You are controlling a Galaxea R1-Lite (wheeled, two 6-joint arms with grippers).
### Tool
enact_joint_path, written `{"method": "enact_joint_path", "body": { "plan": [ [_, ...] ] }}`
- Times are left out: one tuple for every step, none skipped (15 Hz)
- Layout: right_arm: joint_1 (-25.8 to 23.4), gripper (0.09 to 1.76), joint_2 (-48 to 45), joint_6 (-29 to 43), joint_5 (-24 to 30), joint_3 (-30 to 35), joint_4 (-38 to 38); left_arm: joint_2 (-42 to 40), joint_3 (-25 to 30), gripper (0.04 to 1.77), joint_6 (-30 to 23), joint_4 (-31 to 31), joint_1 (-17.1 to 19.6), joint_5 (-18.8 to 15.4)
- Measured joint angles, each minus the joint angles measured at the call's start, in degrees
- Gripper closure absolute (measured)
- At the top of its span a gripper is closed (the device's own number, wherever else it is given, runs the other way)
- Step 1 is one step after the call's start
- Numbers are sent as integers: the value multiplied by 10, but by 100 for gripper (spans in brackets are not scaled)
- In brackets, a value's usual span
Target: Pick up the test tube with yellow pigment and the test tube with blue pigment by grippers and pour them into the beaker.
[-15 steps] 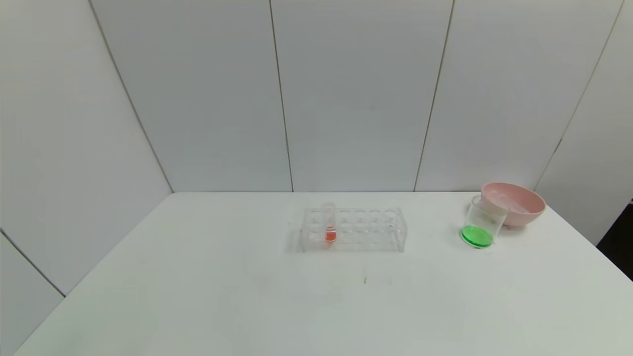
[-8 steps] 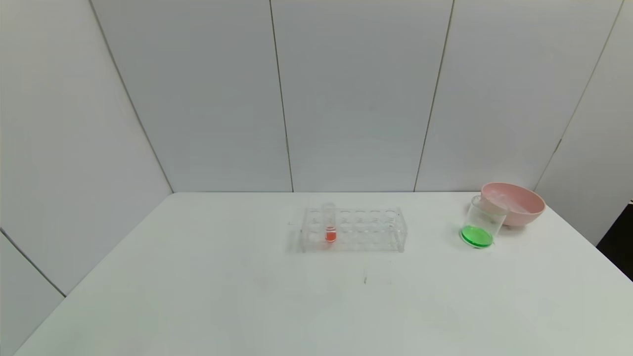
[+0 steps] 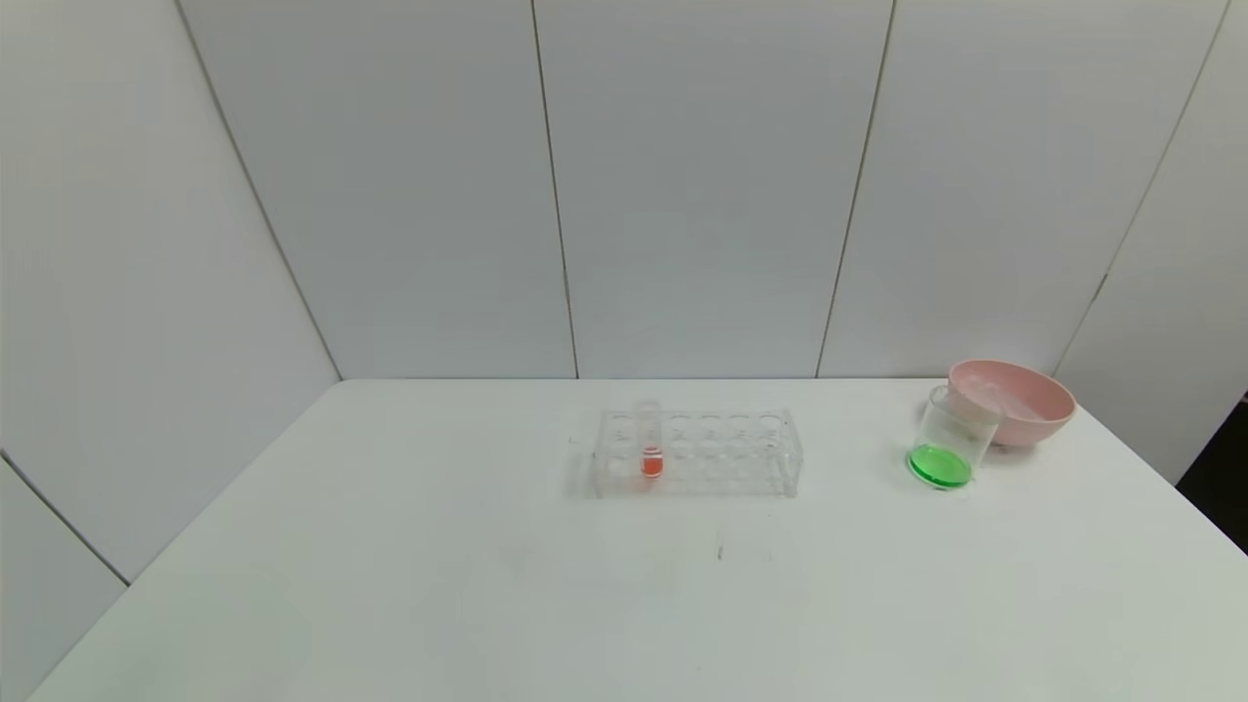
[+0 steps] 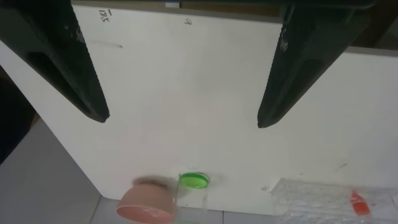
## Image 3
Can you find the test tube with red pigment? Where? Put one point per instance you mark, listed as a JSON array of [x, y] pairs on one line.
[[651, 460]]

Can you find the clear plastic test tube rack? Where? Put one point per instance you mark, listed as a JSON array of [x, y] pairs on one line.
[[697, 453]]

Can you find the clear glass beaker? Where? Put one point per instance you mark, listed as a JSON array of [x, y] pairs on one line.
[[951, 448]]

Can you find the pink bowl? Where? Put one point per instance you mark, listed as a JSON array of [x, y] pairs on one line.
[[1043, 424]]

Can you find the dark furniture beside table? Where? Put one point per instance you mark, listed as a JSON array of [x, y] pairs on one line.
[[1219, 487]]

